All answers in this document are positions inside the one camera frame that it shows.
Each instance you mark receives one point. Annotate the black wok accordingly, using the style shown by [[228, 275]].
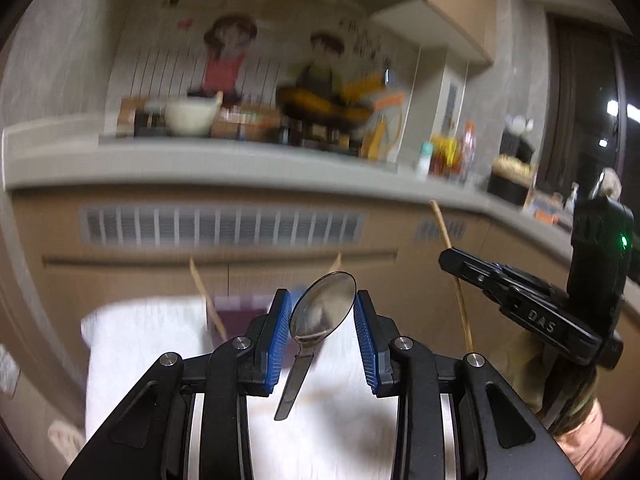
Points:
[[320, 105]]

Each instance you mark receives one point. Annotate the person's right forearm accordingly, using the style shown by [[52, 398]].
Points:
[[525, 360]]

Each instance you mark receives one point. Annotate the grey kitchen countertop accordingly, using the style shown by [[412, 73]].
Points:
[[150, 160]]

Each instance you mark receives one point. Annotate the small grey vent grille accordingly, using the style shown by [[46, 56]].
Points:
[[425, 230]]

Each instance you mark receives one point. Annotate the metal spoon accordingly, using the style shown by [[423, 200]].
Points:
[[322, 305]]

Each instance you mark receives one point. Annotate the long grey vent grille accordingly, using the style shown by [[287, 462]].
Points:
[[225, 225]]

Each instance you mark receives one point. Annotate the pink clothing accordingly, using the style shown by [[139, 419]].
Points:
[[595, 445]]

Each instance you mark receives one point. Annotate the brown box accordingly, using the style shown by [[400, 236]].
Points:
[[137, 117]]

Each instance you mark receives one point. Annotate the white lace tablecloth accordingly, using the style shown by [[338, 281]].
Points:
[[350, 435]]

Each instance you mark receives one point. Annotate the white bowl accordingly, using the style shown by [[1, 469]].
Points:
[[192, 117]]

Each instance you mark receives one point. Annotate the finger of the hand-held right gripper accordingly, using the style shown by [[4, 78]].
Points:
[[535, 287], [470, 272]]

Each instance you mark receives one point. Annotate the orange bottle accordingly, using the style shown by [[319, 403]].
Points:
[[469, 150]]

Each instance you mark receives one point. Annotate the beige upper cabinet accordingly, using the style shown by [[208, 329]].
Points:
[[460, 10]]

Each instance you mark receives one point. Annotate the clear spray bottle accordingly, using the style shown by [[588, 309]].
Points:
[[572, 200]]

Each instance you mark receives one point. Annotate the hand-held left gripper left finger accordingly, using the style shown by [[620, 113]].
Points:
[[277, 340]]

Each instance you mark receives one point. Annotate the wooden chopstick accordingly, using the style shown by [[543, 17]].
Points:
[[462, 310], [205, 295], [337, 261]]

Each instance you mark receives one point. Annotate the wall poster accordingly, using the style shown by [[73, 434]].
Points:
[[225, 60]]

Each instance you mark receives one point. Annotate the purple plastic utensil container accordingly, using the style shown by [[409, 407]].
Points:
[[235, 317]]

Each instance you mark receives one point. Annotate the bottles on counter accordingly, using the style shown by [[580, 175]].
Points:
[[445, 157]]

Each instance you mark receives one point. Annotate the small white bottle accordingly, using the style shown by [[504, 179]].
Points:
[[425, 160]]

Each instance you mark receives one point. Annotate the beige kitchen cabinet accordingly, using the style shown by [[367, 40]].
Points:
[[150, 275]]

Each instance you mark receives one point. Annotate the black utensil holder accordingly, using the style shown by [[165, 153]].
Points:
[[517, 142]]

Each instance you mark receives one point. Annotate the dark window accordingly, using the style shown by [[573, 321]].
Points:
[[575, 110]]

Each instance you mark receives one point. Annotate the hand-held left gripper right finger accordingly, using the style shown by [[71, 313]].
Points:
[[367, 340]]

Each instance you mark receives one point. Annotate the gas stove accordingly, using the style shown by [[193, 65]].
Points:
[[320, 137]]

